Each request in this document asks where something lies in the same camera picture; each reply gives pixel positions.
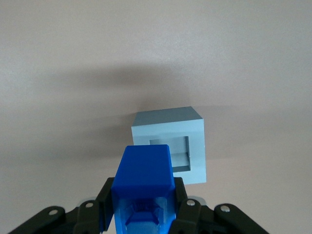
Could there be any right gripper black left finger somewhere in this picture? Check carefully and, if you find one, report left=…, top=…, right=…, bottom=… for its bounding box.
left=4, top=177, right=116, bottom=234

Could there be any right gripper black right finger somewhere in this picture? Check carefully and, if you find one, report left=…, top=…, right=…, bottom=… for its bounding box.
left=168, top=177, right=268, bottom=234

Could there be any blue plastic part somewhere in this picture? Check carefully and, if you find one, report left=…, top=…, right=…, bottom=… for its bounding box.
left=111, top=144, right=177, bottom=234

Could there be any gray square base block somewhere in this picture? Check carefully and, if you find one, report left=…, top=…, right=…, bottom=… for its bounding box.
left=131, top=106, right=208, bottom=186

